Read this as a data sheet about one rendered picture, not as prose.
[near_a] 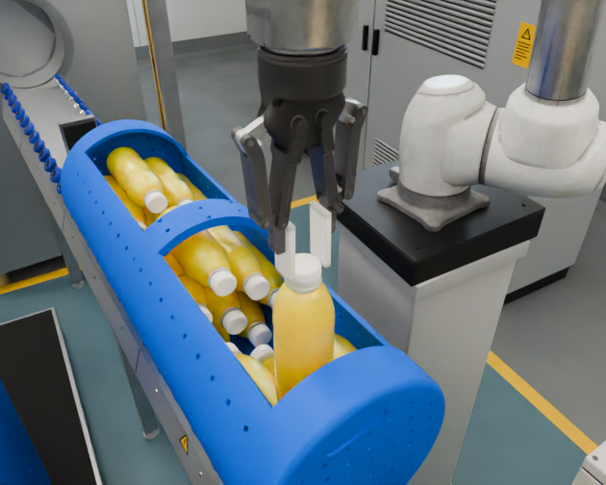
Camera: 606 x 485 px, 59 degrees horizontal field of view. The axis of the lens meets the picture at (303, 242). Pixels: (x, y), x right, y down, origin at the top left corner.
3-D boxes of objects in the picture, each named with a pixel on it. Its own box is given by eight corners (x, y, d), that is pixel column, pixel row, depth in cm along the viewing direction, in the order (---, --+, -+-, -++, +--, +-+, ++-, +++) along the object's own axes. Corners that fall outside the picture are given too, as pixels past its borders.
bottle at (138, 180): (133, 141, 115) (165, 177, 103) (143, 169, 120) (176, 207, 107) (101, 154, 113) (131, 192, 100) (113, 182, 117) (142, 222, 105)
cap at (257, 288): (255, 269, 88) (261, 275, 87) (267, 280, 91) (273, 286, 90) (239, 287, 88) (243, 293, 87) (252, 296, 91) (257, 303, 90)
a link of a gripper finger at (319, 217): (309, 201, 56) (315, 199, 56) (310, 254, 60) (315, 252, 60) (325, 215, 54) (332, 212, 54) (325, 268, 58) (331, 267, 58)
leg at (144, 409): (156, 423, 198) (122, 294, 162) (162, 435, 194) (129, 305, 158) (140, 431, 196) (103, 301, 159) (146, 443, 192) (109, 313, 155)
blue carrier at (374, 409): (196, 202, 139) (164, 99, 120) (442, 464, 79) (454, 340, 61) (88, 251, 129) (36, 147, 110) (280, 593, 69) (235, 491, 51)
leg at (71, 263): (83, 280, 265) (47, 165, 228) (86, 286, 261) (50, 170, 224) (70, 284, 262) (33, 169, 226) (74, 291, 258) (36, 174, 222)
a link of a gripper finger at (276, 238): (286, 209, 51) (258, 218, 50) (286, 252, 54) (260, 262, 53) (277, 202, 52) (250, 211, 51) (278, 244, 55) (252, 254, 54)
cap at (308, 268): (317, 267, 61) (317, 253, 60) (323, 288, 57) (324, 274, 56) (283, 269, 60) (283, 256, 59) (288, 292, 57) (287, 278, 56)
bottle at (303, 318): (326, 370, 72) (329, 256, 62) (337, 412, 66) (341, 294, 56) (273, 376, 72) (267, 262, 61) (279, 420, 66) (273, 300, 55)
